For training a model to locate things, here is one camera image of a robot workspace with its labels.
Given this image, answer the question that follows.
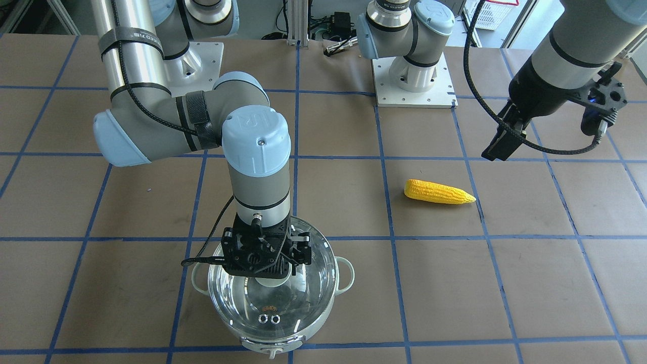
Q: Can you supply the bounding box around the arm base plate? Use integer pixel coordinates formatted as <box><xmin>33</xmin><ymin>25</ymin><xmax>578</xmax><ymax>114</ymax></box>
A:
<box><xmin>372</xmin><ymin>53</ymin><xmax>459</xmax><ymax>109</ymax></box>
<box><xmin>164</xmin><ymin>41</ymin><xmax>224</xmax><ymax>97</ymax></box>

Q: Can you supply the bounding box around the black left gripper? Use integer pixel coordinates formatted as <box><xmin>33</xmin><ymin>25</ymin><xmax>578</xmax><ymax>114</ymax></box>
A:
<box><xmin>481</xmin><ymin>60</ymin><xmax>605</xmax><ymax>161</ymax></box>

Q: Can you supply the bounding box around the yellow corn cob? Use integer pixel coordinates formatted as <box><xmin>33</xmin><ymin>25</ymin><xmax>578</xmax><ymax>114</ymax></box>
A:
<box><xmin>404</xmin><ymin>179</ymin><xmax>477</xmax><ymax>205</ymax></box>

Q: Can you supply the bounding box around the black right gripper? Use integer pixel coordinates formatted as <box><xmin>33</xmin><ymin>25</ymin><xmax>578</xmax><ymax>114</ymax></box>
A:
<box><xmin>221</xmin><ymin>216</ymin><xmax>312</xmax><ymax>279</ymax></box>

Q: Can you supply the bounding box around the black power adapter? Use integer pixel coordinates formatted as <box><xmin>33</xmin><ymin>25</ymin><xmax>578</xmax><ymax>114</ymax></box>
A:
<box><xmin>328</xmin><ymin>12</ymin><xmax>353</xmax><ymax>38</ymax></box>

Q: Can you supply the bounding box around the metal connector plug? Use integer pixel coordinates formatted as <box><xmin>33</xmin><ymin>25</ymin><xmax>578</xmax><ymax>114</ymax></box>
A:
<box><xmin>323</xmin><ymin>37</ymin><xmax>358</xmax><ymax>57</ymax></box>

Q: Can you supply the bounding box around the white plastic basket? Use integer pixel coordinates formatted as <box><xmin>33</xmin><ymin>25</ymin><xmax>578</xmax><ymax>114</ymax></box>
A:
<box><xmin>475</xmin><ymin>1</ymin><xmax>519</xmax><ymax>30</ymax></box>

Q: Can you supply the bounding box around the glass pot lid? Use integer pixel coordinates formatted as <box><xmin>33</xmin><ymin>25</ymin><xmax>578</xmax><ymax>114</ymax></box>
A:
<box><xmin>207</xmin><ymin>216</ymin><xmax>337</xmax><ymax>341</ymax></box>

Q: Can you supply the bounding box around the pale green cooking pot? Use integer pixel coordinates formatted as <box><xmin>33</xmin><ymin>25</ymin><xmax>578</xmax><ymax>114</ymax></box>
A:
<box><xmin>191</xmin><ymin>215</ymin><xmax>355</xmax><ymax>359</ymax></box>

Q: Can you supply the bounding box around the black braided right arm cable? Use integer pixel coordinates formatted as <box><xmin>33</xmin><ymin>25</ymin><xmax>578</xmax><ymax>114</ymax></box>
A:
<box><xmin>109</xmin><ymin>0</ymin><xmax>263</xmax><ymax>266</ymax></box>

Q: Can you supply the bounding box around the aluminium frame post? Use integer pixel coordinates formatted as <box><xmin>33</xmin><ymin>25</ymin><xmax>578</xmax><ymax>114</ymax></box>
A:
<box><xmin>286</xmin><ymin>0</ymin><xmax>310</xmax><ymax>48</ymax></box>

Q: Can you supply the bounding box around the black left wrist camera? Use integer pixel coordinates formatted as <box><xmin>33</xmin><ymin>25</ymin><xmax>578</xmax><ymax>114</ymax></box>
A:
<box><xmin>580</xmin><ymin>76</ymin><xmax>628</xmax><ymax>138</ymax></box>

